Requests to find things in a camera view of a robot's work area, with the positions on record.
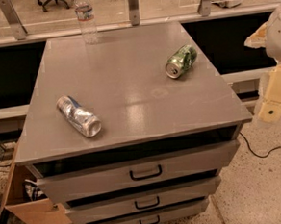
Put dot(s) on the green soda can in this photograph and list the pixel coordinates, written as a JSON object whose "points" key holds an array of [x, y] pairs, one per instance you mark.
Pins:
{"points": [[181, 61]]}

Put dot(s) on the middle metal railing post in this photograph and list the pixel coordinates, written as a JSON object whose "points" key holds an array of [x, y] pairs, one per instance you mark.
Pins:
{"points": [[134, 12]]}

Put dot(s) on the grey drawer cabinet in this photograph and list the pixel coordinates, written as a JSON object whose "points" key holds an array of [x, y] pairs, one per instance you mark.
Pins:
{"points": [[122, 80]]}

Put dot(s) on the brown cardboard box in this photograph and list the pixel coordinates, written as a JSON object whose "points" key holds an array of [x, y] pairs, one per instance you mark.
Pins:
{"points": [[16, 201]]}

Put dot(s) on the silver blue redbull can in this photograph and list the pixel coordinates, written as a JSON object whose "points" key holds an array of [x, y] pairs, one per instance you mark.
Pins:
{"points": [[82, 119]]}

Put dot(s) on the left metal railing post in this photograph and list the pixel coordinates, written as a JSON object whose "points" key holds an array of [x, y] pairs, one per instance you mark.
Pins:
{"points": [[18, 30]]}

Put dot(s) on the bottom grey drawer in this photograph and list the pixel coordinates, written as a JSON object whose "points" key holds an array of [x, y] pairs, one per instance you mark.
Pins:
{"points": [[164, 214]]}

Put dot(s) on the right metal railing post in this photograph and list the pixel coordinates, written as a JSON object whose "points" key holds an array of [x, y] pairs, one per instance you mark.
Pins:
{"points": [[204, 7]]}

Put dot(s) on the clear plastic water bottle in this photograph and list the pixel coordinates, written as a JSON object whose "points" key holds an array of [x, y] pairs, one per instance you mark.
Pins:
{"points": [[86, 19]]}

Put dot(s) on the top grey drawer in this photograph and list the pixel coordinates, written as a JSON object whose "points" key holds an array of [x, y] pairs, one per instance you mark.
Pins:
{"points": [[136, 173]]}

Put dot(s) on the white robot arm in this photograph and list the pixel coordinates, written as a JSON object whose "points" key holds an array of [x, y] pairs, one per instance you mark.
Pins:
{"points": [[269, 37]]}

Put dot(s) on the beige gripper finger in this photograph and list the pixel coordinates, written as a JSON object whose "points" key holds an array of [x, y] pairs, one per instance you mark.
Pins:
{"points": [[270, 110]]}

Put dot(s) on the grey drawer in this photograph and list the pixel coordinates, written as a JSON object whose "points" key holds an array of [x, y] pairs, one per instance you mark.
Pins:
{"points": [[164, 214], [136, 173], [142, 201]]}

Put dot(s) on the metal railing post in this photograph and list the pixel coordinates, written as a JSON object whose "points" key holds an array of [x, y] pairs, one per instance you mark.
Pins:
{"points": [[204, 7], [134, 12], [18, 30]]}

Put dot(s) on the middle grey drawer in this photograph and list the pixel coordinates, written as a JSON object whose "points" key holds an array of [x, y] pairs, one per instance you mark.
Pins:
{"points": [[142, 201]]}

